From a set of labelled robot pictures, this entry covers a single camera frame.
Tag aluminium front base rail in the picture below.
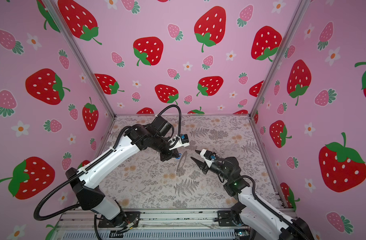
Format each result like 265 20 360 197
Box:
56 209 248 231

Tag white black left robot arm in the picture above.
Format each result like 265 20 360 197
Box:
33 105 188 227

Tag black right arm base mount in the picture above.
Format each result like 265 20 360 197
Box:
213 202 259 227

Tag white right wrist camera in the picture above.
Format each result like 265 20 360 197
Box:
200 149 217 168

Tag right aluminium corner post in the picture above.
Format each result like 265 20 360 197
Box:
250 0 311 120

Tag aluminium corner post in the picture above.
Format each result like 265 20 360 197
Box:
43 0 116 119
250 0 311 120

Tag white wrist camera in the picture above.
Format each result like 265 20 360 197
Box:
168 134 190 150
200 149 217 168

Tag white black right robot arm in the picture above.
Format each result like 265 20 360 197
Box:
192 149 314 240

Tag grey slotted cable duct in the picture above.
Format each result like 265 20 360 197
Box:
60 229 244 240

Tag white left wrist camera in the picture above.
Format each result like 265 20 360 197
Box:
168 134 190 150

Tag left aluminium corner post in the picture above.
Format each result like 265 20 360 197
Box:
43 0 116 119

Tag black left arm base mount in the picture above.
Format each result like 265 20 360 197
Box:
98 211 141 231

